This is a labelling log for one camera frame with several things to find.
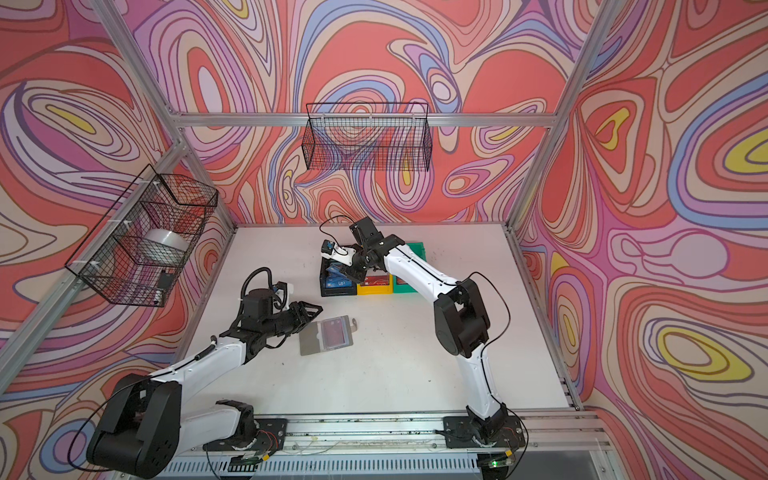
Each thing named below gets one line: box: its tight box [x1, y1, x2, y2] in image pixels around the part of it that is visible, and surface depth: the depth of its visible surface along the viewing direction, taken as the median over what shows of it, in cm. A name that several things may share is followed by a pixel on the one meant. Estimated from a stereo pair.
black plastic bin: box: [319, 257, 357, 297], surface depth 98 cm
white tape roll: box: [144, 228, 191, 251], surface depth 75 cm
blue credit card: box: [326, 262, 353, 289], surface depth 103 cm
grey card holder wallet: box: [299, 315, 357, 356], surface depth 91 cm
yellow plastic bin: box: [357, 274, 393, 295], surface depth 98 cm
